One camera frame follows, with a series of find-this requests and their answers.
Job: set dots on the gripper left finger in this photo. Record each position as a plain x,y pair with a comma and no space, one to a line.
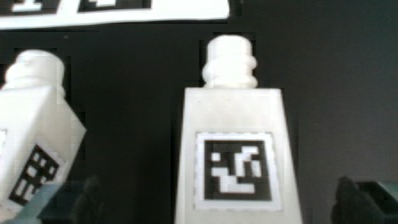
65,203

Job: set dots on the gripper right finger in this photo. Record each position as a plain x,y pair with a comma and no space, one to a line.
366,202

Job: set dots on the white stool leg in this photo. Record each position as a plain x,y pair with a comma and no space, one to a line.
41,130
236,186

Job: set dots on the white marker sheet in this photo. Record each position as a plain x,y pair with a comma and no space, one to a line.
28,14

